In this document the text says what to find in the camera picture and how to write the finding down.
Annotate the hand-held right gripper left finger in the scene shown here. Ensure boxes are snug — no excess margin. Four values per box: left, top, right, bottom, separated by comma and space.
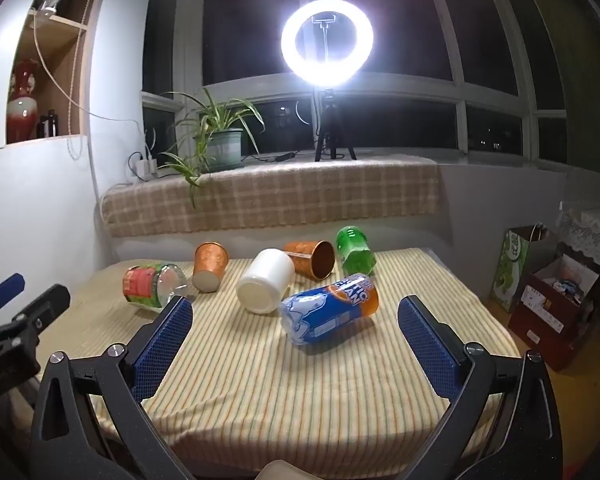
29, 295, 201, 480

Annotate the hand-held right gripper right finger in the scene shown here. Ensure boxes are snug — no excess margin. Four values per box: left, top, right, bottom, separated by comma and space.
397, 295, 564, 480

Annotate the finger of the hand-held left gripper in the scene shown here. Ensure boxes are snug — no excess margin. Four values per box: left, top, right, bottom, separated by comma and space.
0, 273, 27, 330
0, 284, 72, 358

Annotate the blue and orange printed cup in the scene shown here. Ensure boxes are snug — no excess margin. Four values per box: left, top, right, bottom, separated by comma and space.
279, 272, 381, 346

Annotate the clear cup with red label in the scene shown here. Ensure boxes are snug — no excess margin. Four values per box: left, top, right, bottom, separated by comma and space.
122, 262, 190, 315

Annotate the white cup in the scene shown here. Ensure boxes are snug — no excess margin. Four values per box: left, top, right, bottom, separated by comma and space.
236, 248, 296, 315

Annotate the striped tablecloth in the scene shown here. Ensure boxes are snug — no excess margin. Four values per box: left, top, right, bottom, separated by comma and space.
30, 247, 523, 467

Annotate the green paper bag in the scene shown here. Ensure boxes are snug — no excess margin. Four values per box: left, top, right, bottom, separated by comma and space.
491, 225, 561, 314

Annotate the green plastic bottle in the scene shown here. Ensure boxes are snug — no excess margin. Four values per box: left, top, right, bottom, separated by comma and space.
336, 225, 377, 277

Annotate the red cardboard box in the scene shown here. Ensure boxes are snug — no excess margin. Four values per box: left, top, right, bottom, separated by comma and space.
508, 255, 600, 372

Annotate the white power strip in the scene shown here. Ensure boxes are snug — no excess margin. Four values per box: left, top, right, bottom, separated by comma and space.
126, 157, 160, 182

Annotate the black bottle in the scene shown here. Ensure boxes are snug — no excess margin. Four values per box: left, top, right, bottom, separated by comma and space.
37, 109, 60, 139

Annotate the red ceramic vase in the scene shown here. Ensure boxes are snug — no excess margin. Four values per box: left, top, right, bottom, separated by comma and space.
7, 58, 40, 144

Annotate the checked blanket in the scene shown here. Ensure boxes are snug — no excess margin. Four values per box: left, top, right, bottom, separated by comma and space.
101, 156, 441, 239

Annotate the white lace cloth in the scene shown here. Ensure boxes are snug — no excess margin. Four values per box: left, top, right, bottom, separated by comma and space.
560, 207, 600, 287

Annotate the potted spider plant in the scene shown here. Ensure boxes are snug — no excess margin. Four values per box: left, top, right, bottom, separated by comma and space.
157, 87, 266, 209

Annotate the black tripod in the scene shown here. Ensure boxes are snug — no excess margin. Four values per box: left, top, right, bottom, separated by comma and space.
314, 87, 358, 162

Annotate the white framed window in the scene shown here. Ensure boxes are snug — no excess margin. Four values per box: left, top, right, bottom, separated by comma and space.
142, 0, 572, 172

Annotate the white clip lamp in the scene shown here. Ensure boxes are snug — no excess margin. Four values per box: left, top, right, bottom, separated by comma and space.
30, 0, 64, 26

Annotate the black cable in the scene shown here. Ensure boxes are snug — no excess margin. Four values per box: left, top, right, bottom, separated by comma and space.
240, 151, 322, 164

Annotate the white cord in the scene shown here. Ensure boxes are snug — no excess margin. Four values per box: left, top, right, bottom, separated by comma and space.
31, 0, 82, 161

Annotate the wooden wall shelf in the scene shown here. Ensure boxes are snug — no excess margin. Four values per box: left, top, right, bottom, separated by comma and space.
5, 0, 109, 147

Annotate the ring light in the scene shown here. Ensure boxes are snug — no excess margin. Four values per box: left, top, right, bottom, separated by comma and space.
280, 0, 375, 92

